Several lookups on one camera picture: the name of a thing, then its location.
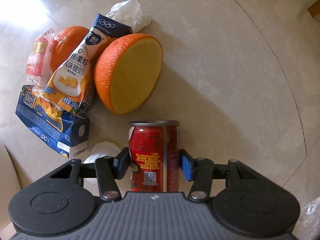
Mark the white lid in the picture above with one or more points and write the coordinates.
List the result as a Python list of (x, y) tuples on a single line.
[(103, 149)]

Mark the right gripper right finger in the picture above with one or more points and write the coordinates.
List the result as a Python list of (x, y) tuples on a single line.
[(200, 172)]

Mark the wooden furniture leg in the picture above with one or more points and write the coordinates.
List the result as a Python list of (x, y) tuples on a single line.
[(314, 9)]

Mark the red drink can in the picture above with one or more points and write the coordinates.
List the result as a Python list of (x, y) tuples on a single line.
[(155, 155)]

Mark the white round trash bin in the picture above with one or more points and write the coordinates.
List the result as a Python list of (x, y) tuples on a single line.
[(9, 187)]

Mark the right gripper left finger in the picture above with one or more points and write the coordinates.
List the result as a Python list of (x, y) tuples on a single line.
[(108, 170)]

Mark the yogurt pouch white blue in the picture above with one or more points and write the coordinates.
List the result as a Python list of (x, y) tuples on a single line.
[(71, 85)]

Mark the half orange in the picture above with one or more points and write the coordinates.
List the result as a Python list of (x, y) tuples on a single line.
[(127, 71)]

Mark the crumpled white tissue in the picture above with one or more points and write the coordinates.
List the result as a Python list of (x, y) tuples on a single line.
[(129, 13)]

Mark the clear plastic bag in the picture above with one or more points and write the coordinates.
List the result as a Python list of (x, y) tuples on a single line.
[(308, 227)]

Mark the whole orange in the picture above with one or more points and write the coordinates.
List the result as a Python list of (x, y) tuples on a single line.
[(64, 43)]

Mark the blue milk carton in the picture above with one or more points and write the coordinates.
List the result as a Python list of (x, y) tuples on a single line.
[(62, 131)]

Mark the red clear snack wrapper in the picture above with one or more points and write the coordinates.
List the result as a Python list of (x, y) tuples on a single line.
[(38, 64)]

